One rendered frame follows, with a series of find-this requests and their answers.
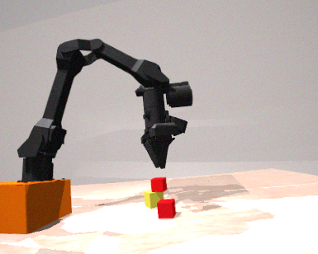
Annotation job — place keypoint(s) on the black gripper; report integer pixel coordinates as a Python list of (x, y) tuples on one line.
[(158, 135)]

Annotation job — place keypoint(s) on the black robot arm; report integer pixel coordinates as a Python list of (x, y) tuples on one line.
[(47, 135)]

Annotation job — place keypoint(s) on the yellow cube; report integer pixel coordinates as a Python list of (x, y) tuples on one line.
[(152, 198)]

